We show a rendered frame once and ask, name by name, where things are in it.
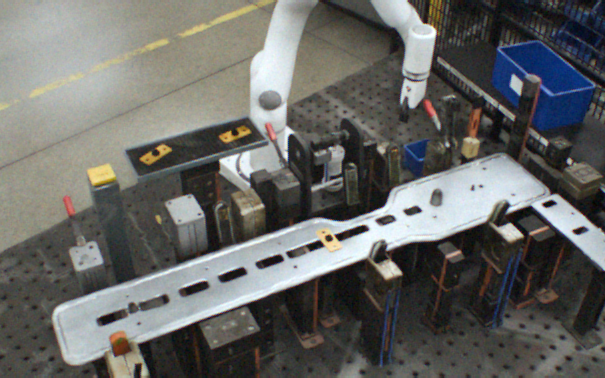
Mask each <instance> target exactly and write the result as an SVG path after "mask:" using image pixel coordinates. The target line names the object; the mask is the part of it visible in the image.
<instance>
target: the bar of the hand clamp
mask: <svg viewBox="0 0 605 378"><path fill-rule="evenodd" d="M459 108H460V103H459V102H458V101H456V97H454V96H453V94H451V96H448V97H443V98H442V99H441V120H440V143H441V144H442V145H443V147H444V151H443V154H444V153H445V144H447V138H448V142H449V143H450V145H451V146H450V147H449V148H448V149H449V150H450V151H453V148H454V130H455V113H456V111H458V109H459Z"/></svg>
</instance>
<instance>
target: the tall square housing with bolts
mask: <svg viewBox="0 0 605 378"><path fill-rule="evenodd" d="M165 207H166V213H167V220H168V226H169V234H170V235H169V236H170V238H171V241H172V243H173V247H174V254H175V260H176V265H177V264H181V263H184V261H185V262H187V260H190V259H194V258H197V257H200V256H203V255H206V251H207V250H209V247H207V238H206V228H205V218H204V213H203V211H202V210H201V208H200V206H199V205H198V203H197V200H196V199H195V197H194V195H191V194H189V195H186V196H182V197H179V198H175V199H172V200H168V202H166V203H165ZM205 283H206V285H207V287H209V284H207V282H205V281H202V282H199V283H197V284H194V285H190V286H187V287H184V290H185V293H186V295H187V296H189V295H192V293H191V288H194V287H197V286H200V285H202V284H205Z"/></svg>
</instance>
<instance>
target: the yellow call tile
mask: <svg viewBox="0 0 605 378"><path fill-rule="evenodd" d="M88 175H89V177H90V179H91V182H92V184H93V185H98V184H102V183H105V182H109V181H112V180H115V179H117V178H115V175H114V173H113V171H112V168H111V166H110V164H107V165H103V166H98V167H95V168H91V169H88Z"/></svg>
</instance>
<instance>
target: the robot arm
mask: <svg viewBox="0 0 605 378"><path fill-rule="evenodd" d="M318 1H319V0H278V3H277V4H276V7H275V9H274V12H273V15H272V20H271V23H270V27H269V31H268V36H266V40H265V44H264V50H263V51H261V52H259V53H258V54H257V55H256V56H255V57H254V59H253V61H251V66H250V117H251V118H252V120H254V121H255V122H256V123H257V125H258V127H259V128H260V130H261V131H262V132H263V133H264V135H265V136H266V137H267V138H269V146H265V147H261V148H258V149H255V150H250V151H247V152H245V153H244V154H243V155H242V158H241V160H240V167H241V170H242V173H243V174H244V175H245V176H246V177H248V178H249V173H252V172H257V170H260V169H263V168H265V169H266V170H267V172H269V173H270V172H273V170H276V169H280V168H281V166H280V164H279V157H278V154H277V151H276V149H275V146H274V144H273V143H272V142H271V139H270V137H269V134H267V132H266V129H265V127H264V125H265V123H266V122H270V123H271V124H272V127H273V129H274V132H275V134H276V137H277V143H278V146H279V148H280V150H281V153H282V155H284V158H286V159H287V161H288V152H286V151H285V137H286V118H287V99H288V97H289V92H290V87H291V82H292V75H293V69H294V62H295V56H296V51H298V46H299V42H300V39H301V36H302V32H303V29H304V26H305V23H306V20H307V17H308V15H309V13H310V12H311V10H313V9H314V8H315V6H316V5H317V3H318ZM370 3H371V4H373V6H374V7H375V9H376V10H377V12H378V13H379V15H380V16H381V19H382V20H383V21H384V23H385V24H386V25H389V26H391V27H395V28H396V30H397V31H398V34H399V35H400V37H401V38H403V40H404V43H405V48H406V51H405V59H404V67H403V73H404V76H405V82H404V86H403V91H401V98H400V104H401V105H400V107H399V119H398V120H399V121H402V122H404V123H408V120H409V114H408V113H409V111H410V107H411V108H418V109H419V108H420V105H421V100H422V99H423V97H424V94H425V89H426V78H427V76H428V75H429V69H430V63H431V57H433V51H434V44H435V39H436V30H435V29H434V28H432V27H431V26H429V25H425V24H423V23H422V22H421V20H420V18H419V15H417V13H416V12H415V10H414V8H413V7H412V6H411V5H410V4H408V2H407V0H370ZM407 102H408V104H409V105H408V104H407ZM405 106H408V109H407V111H406V109H405Z"/></svg>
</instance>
